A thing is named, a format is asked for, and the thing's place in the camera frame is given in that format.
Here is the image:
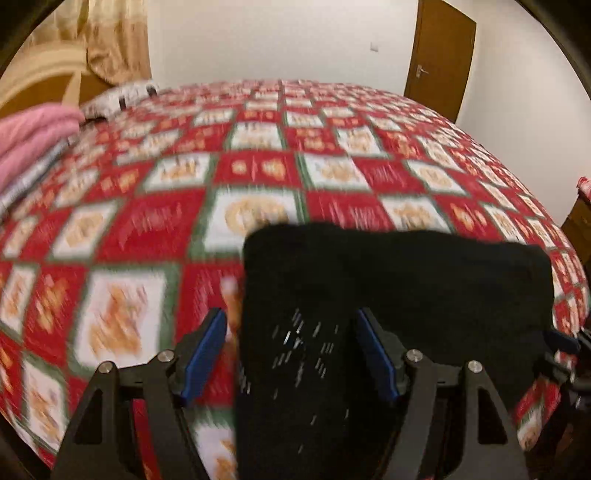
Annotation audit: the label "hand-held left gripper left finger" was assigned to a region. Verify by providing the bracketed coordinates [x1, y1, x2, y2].
[51, 308, 228, 480]

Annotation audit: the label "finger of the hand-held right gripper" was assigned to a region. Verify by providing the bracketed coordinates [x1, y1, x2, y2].
[534, 329, 591, 398]

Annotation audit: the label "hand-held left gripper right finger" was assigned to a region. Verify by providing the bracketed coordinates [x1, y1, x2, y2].
[355, 308, 532, 480]

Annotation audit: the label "black pants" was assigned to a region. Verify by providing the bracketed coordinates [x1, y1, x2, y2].
[235, 223, 555, 480]

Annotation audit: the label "wooden cabinet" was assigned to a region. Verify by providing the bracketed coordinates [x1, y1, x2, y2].
[561, 198, 591, 264]

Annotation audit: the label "red checkered printed bed cover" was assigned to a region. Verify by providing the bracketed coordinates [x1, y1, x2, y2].
[0, 79, 591, 480]

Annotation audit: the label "folded white patterned quilt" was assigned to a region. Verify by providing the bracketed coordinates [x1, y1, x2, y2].
[0, 138, 77, 217]

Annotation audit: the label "white patterned pillow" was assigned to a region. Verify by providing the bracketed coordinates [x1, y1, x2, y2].
[81, 80, 160, 123]

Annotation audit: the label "folded pink blanket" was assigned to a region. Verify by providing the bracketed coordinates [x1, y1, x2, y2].
[0, 104, 84, 192]

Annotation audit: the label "brown wooden door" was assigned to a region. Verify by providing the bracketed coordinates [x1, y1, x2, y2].
[404, 0, 477, 123]

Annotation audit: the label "cream and brown headboard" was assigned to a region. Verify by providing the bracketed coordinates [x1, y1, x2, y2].
[0, 60, 112, 118]

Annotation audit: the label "beige floral curtain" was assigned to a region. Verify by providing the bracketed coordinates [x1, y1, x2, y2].
[28, 0, 152, 86]

